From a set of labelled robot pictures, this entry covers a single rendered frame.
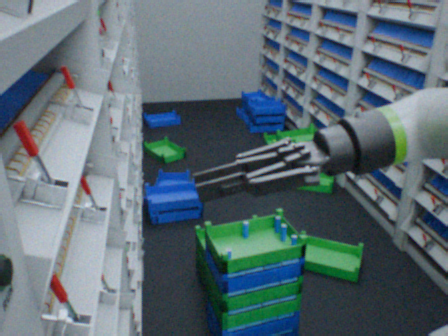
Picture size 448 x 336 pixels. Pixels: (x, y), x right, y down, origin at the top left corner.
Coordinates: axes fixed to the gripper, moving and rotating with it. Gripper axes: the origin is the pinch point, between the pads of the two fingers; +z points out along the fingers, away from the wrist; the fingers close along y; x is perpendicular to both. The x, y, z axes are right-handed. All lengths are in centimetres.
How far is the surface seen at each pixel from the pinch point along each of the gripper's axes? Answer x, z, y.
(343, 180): -115, -89, 171
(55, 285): 0.8, 21.7, -14.8
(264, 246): -64, -14, 63
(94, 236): -7.4, 22.2, 7.0
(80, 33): 22.3, 16.8, 30.4
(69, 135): 11.5, 19.1, 4.8
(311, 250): -111, -43, 109
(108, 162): -4.3, 20.4, 30.1
